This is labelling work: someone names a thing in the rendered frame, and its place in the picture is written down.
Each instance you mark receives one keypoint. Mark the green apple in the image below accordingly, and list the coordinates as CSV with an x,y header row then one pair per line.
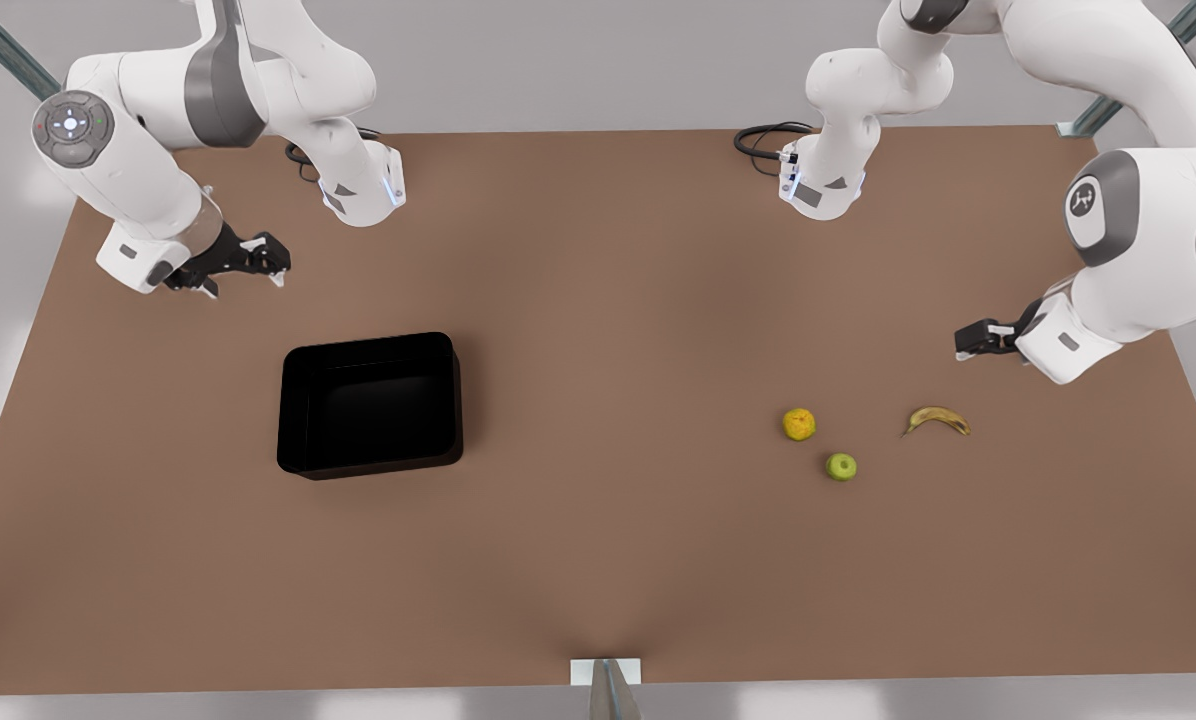
x,y
841,466

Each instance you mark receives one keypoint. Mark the silver frame post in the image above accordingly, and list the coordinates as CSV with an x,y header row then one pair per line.
x,y
3,45
608,690
1138,70

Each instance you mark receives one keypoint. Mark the yellow brown banana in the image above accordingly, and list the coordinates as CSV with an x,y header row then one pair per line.
x,y
940,419

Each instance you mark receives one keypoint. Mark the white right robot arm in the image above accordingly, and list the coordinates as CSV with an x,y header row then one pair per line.
x,y
148,120

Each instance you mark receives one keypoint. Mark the black storage box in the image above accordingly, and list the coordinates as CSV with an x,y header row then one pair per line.
x,y
370,404

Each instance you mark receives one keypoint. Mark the yellow orange fruit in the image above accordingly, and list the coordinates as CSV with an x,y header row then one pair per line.
x,y
799,424

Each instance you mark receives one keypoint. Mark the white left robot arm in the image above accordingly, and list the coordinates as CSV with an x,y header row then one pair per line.
x,y
1138,90

